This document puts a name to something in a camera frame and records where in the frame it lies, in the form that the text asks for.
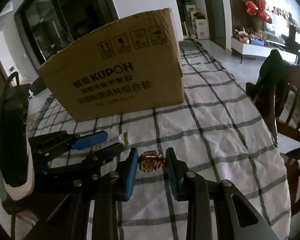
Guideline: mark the black white checkered tablecloth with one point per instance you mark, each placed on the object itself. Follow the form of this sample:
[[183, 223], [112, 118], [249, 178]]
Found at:
[[217, 131]]

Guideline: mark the brown cardboard box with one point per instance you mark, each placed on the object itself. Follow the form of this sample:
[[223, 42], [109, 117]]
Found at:
[[128, 65]]

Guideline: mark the white gold candy wrapper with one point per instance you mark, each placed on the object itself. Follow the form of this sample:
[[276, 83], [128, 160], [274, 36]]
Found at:
[[121, 138]]

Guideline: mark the black glass sliding door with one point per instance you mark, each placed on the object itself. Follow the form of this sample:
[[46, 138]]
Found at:
[[46, 27]]

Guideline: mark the gold brown candy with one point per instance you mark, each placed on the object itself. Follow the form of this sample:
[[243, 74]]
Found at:
[[150, 161]]

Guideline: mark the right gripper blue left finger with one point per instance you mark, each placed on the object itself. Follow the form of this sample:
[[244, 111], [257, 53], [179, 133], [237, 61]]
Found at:
[[88, 209]]

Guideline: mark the red balloon decoration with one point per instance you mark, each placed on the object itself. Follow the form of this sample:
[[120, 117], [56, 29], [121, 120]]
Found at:
[[253, 9]]

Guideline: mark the brown wooden chair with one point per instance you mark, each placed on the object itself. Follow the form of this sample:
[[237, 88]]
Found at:
[[290, 127]]

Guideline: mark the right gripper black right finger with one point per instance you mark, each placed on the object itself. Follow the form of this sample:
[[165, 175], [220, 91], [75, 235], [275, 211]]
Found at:
[[236, 218]]

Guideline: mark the small cardboard box on floor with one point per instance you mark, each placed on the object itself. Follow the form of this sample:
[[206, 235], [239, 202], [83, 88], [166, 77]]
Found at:
[[193, 37]]

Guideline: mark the white tv cabinet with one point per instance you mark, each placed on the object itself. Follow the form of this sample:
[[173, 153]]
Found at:
[[254, 51]]

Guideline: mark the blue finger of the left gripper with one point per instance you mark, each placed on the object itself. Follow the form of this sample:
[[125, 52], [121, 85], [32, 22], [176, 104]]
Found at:
[[62, 141]]

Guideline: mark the white storage box in hallway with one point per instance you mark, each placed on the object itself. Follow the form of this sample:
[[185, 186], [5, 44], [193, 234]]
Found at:
[[202, 29]]

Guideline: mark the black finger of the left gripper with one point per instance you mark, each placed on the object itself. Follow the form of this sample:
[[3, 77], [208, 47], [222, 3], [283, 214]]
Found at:
[[91, 165]]

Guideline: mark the dark green garment on chair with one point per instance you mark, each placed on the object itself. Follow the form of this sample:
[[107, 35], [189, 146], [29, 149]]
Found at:
[[271, 73]]

